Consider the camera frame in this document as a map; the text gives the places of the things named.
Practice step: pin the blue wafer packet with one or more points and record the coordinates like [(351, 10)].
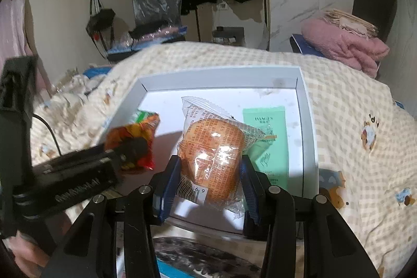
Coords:
[(169, 270)]

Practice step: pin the mint green tube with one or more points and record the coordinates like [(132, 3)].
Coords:
[(265, 134)]

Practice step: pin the person's left hand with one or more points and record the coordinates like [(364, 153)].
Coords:
[(27, 257)]

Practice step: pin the navy blue folder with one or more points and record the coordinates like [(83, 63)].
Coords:
[(303, 45)]

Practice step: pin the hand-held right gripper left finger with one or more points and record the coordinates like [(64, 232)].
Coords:
[(169, 186)]

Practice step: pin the white cardboard box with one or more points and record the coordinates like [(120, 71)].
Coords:
[(260, 99)]

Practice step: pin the white wall socket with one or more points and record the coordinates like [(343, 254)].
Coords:
[(221, 6)]

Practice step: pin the pink hanging cloth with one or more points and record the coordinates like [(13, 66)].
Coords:
[(14, 20)]

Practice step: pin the checked bear-print blanket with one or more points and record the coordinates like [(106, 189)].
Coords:
[(358, 102)]

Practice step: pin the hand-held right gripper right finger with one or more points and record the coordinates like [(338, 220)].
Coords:
[(249, 190)]

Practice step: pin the white crumpled cloth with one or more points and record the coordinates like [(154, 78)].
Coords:
[(75, 86)]

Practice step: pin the black hanging bag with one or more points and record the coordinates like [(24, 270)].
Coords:
[(101, 20)]

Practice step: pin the blue cloth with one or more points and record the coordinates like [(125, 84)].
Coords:
[(97, 71)]

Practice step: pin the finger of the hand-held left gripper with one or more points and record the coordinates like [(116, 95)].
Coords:
[(133, 147)]

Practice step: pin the folded beige cloth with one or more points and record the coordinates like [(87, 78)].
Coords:
[(348, 20)]

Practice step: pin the dark patterned packet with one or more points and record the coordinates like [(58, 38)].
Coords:
[(202, 252)]

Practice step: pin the folded pink fleece blanket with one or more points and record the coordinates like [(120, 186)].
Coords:
[(342, 42)]

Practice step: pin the black chair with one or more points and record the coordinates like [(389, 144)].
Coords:
[(374, 1)]

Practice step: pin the clear-wrapped bread bun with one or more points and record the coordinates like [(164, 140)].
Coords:
[(211, 154)]

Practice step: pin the orange-red snack packet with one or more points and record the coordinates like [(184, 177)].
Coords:
[(143, 128)]

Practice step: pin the blue plastic package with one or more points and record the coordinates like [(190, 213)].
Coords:
[(146, 41)]

